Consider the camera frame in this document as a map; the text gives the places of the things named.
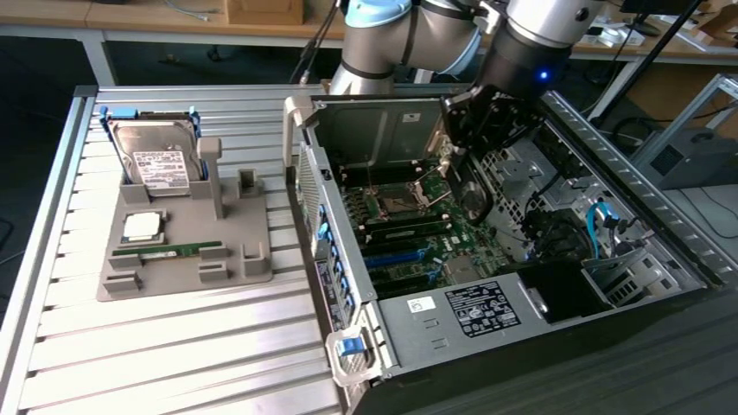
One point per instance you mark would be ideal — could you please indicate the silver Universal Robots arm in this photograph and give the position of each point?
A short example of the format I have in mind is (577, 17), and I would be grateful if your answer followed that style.
(381, 43)

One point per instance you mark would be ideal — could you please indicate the black monitor stand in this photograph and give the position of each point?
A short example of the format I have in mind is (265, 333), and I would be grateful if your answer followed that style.
(640, 21)

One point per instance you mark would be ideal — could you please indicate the grey power supply unit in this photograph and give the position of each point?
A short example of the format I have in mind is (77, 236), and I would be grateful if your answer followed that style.
(416, 341)

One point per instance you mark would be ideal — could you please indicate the green motherboard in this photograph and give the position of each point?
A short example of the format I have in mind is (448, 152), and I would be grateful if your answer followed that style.
(461, 246)

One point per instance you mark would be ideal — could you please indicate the white tape roll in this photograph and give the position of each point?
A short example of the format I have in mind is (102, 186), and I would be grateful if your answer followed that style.
(613, 36)

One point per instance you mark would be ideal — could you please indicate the CPU socket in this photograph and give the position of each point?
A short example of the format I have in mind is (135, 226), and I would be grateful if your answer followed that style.
(398, 203)

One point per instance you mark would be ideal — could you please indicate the wooden desk with white frame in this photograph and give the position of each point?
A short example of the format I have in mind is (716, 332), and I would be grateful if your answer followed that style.
(600, 51)
(58, 17)

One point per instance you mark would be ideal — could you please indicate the brown cardboard box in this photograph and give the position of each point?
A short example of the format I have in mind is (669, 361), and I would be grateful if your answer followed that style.
(262, 10)

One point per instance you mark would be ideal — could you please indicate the grey chipset heatsink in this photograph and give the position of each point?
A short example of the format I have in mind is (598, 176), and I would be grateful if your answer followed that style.
(462, 269)

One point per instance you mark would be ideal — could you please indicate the grey box device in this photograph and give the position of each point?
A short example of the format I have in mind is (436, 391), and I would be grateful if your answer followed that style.
(698, 160)

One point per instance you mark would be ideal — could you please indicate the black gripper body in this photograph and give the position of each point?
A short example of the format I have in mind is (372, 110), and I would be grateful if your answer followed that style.
(525, 69)

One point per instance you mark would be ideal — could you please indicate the black RAM stick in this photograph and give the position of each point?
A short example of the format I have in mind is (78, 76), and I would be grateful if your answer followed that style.
(404, 233)

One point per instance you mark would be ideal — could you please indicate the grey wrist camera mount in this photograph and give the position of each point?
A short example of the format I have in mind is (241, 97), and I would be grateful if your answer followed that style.
(492, 17)

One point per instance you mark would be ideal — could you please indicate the silver CPU chip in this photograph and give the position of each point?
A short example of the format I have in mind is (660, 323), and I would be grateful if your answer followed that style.
(143, 227)

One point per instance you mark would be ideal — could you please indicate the aluminium profile frame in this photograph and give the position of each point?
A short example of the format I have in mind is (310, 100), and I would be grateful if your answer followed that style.
(706, 93)

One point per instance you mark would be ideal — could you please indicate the blue expansion slot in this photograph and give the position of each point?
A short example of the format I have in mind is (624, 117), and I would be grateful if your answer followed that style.
(398, 258)

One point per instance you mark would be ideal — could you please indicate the metal slat table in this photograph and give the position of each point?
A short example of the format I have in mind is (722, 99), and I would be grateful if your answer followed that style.
(173, 346)

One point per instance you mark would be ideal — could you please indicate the black plastic shroud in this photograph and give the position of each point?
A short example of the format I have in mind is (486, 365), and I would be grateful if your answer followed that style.
(565, 294)

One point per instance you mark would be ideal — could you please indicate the graphics card with metal bracket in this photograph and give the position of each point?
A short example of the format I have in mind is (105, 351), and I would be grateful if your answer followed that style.
(476, 199)

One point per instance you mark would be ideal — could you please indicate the hard disk with blue caddy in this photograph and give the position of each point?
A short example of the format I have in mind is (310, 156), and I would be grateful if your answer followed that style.
(155, 142)

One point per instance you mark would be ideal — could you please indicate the open cardboard box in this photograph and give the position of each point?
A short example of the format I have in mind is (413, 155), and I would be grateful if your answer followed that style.
(724, 26)

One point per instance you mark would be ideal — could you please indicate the metal socket cover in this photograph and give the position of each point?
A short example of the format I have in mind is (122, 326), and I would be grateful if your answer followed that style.
(433, 186)

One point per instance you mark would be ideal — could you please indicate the black stand pole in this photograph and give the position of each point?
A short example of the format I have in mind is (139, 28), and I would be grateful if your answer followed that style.
(652, 56)

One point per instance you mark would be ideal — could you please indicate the metal disk bay cage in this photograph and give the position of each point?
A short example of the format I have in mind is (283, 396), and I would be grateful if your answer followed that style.
(513, 168)

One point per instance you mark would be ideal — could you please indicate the green RAM stick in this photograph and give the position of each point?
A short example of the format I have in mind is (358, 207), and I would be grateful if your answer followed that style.
(173, 250)

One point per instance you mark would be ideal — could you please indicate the blue case release latch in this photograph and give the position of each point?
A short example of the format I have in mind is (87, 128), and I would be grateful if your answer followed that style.
(349, 346)

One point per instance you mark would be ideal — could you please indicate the open black PC case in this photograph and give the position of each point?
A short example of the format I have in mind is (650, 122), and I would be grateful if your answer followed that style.
(369, 129)

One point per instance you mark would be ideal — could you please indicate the metal locking lever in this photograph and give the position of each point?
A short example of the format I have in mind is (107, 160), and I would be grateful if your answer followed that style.
(369, 179)

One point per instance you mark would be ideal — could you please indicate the grey plastic parts rack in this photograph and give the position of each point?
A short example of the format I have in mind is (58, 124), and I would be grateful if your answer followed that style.
(185, 225)

